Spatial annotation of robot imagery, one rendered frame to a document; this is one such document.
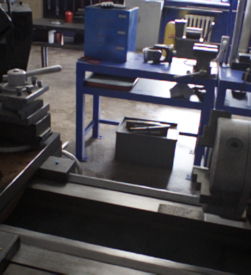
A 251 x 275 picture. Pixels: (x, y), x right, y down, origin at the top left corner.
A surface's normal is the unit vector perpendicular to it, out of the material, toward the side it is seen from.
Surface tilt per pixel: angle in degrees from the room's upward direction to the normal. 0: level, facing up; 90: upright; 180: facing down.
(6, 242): 0
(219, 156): 52
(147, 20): 90
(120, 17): 90
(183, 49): 90
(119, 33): 90
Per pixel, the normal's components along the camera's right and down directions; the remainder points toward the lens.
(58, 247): -0.13, -0.27
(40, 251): 0.07, -0.89
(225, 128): 0.00, -0.74
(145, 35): -0.22, 0.43
